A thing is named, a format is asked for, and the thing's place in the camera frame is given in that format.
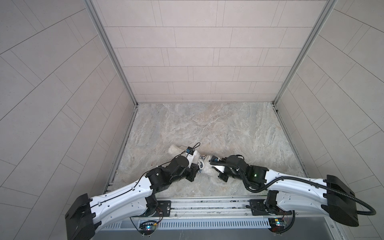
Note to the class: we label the right green circuit board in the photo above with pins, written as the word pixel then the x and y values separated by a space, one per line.
pixel 276 224

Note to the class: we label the corner aluminium post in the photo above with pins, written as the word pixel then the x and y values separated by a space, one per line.
pixel 90 7
pixel 325 13

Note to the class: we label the blue white striped sweater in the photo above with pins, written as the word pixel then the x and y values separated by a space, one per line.
pixel 203 163

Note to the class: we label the aluminium mounting rail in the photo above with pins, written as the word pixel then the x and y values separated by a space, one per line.
pixel 226 207

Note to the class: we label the white ventilation grille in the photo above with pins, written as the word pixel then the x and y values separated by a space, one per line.
pixel 205 224

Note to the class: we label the green circuit board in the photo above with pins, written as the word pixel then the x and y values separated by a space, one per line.
pixel 148 227
pixel 276 224

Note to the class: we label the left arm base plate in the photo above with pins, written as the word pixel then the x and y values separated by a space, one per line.
pixel 161 209

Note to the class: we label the right corner aluminium post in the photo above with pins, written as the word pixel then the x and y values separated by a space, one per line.
pixel 325 13

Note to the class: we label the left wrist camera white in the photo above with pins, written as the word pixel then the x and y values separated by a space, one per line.
pixel 192 155

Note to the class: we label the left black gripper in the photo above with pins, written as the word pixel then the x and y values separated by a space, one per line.
pixel 191 172

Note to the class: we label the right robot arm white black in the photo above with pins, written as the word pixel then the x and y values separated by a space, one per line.
pixel 329 196

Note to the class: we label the left green circuit board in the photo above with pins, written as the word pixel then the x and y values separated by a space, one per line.
pixel 148 227

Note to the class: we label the left corner aluminium post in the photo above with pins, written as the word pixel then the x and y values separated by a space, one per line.
pixel 90 7

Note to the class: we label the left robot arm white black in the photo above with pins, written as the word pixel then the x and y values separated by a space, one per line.
pixel 88 215

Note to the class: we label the white teddy bear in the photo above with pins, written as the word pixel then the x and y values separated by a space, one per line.
pixel 205 184

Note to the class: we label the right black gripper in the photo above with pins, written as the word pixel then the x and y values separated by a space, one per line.
pixel 220 177

